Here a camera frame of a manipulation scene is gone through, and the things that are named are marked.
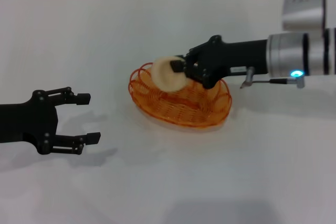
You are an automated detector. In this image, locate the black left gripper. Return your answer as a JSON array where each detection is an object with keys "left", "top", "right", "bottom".
[{"left": 0, "top": 87, "right": 101, "bottom": 156}]

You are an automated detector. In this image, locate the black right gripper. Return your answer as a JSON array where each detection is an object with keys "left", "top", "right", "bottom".
[{"left": 170, "top": 35, "right": 268, "bottom": 90}]

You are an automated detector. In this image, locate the round cream bun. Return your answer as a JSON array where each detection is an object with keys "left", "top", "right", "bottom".
[{"left": 152, "top": 56, "right": 187, "bottom": 92}]

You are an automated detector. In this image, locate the orange woven plastic basket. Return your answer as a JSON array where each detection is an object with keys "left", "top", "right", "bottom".
[{"left": 128, "top": 62, "right": 233, "bottom": 128}]

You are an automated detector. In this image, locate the grey right arm cable connector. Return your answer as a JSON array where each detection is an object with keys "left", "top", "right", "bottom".
[{"left": 240, "top": 67, "right": 306, "bottom": 90}]

